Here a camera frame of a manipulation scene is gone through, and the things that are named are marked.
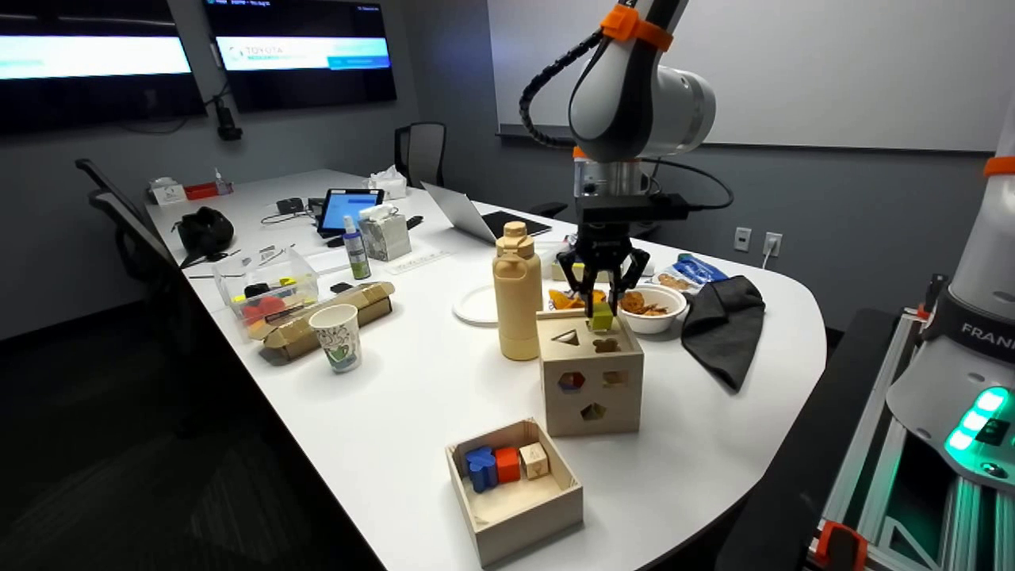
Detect natural wooden block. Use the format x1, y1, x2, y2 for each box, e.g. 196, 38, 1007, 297
516, 442, 554, 482

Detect wooden shape sorter box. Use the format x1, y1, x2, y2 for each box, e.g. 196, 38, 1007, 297
537, 315, 648, 442

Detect small white box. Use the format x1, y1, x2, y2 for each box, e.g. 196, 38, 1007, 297
145, 173, 189, 209

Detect blue snack bag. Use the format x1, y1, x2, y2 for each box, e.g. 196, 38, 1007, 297
666, 252, 733, 293

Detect wall mounted display screen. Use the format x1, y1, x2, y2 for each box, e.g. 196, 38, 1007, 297
203, 0, 401, 113
0, 0, 203, 136

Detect tan insulated bottle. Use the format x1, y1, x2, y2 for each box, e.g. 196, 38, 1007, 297
492, 219, 545, 364

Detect white paper plate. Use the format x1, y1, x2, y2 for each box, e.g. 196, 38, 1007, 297
449, 283, 503, 331

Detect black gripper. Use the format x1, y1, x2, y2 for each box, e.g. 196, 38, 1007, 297
554, 217, 653, 320

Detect orange crackers pile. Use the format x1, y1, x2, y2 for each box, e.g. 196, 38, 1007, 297
622, 293, 671, 318

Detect black open laptop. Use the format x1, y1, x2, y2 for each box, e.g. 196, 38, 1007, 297
421, 180, 554, 247

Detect blue wooden block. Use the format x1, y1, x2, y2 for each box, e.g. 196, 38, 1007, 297
464, 445, 501, 495

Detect open wooden tray box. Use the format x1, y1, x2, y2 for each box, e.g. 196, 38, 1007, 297
445, 414, 586, 568

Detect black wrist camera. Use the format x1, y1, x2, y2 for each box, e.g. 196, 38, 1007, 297
573, 189, 690, 227

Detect red wooden block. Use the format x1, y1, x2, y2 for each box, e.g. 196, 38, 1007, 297
492, 445, 527, 486

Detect tablet with blue screen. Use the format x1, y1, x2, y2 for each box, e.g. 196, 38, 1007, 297
314, 188, 387, 242

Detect black mesh office chair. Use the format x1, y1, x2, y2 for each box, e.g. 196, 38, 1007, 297
391, 116, 449, 189
72, 156, 215, 353

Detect hanging black camera mount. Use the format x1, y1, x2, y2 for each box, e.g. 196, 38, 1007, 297
168, 0, 249, 143

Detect white bowl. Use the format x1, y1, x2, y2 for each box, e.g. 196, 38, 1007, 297
615, 283, 690, 339

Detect white tissue box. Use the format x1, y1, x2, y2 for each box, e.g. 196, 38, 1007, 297
360, 204, 417, 263

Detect clear plastic storage box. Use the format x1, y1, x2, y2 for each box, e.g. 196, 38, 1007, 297
213, 247, 321, 344

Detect black pouch bag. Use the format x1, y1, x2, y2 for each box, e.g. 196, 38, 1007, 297
172, 204, 237, 266

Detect paper coffee cup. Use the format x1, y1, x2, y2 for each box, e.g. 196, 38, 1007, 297
303, 300, 365, 373

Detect black folded cloth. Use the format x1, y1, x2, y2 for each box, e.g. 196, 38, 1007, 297
678, 274, 769, 397

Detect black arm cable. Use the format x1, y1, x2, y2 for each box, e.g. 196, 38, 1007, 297
516, 30, 738, 217

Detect aluminium robot stand frame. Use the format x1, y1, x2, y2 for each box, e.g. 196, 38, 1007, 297
807, 306, 1015, 571

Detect crumpled white plastic bag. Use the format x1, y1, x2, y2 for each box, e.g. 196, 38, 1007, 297
365, 164, 413, 204

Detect white wall whiteboard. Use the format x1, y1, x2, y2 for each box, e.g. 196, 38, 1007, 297
485, 0, 1015, 158

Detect orange tortilla chips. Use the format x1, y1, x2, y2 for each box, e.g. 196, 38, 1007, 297
548, 285, 611, 315

